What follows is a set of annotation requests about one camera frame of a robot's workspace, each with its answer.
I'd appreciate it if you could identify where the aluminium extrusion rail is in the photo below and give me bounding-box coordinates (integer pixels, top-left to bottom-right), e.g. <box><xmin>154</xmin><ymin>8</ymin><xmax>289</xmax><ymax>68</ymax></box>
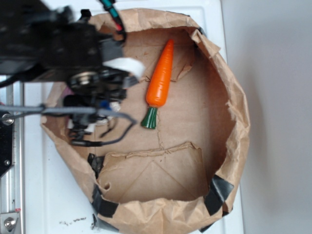
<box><xmin>0</xmin><ymin>75</ymin><xmax>26</xmax><ymax>234</ymax></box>

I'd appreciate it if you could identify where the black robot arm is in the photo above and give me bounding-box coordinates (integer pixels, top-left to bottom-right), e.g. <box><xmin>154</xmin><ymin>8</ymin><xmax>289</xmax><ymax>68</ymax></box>
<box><xmin>0</xmin><ymin>0</ymin><xmax>145</xmax><ymax>147</ymax></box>

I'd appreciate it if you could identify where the metal corner bracket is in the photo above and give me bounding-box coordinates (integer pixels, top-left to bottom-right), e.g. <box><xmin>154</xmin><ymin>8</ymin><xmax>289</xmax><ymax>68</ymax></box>
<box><xmin>0</xmin><ymin>212</ymin><xmax>20</xmax><ymax>234</ymax></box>

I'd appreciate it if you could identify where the brown paper bag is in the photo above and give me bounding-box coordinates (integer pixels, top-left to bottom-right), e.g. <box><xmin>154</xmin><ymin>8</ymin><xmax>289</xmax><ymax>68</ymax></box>
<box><xmin>41</xmin><ymin>8</ymin><xmax>250</xmax><ymax>234</ymax></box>

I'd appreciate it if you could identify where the orange toy carrot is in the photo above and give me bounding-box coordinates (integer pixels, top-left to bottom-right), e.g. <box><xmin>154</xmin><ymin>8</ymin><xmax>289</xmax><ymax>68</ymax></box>
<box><xmin>141</xmin><ymin>39</ymin><xmax>174</xmax><ymax>129</ymax></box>

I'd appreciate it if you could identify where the grey cable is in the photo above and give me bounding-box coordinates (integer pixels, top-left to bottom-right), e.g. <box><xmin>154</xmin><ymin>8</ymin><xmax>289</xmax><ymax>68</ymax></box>
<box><xmin>0</xmin><ymin>103</ymin><xmax>137</xmax><ymax>147</ymax></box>

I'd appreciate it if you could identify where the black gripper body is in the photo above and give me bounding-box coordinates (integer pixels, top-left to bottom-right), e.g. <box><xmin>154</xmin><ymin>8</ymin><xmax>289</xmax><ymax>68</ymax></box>
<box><xmin>63</xmin><ymin>9</ymin><xmax>144</xmax><ymax>146</ymax></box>

